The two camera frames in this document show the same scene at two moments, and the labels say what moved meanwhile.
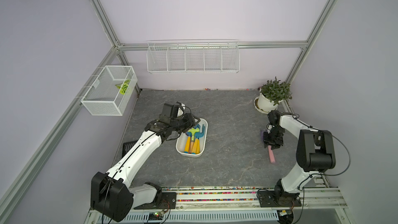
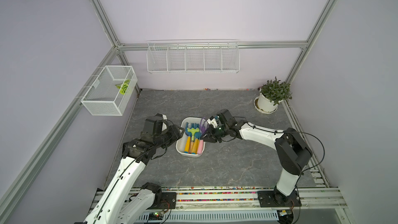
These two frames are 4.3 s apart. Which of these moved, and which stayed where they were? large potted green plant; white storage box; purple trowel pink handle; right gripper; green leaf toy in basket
Moved: right gripper; purple trowel pink handle
Stayed: green leaf toy in basket; large potted green plant; white storage box
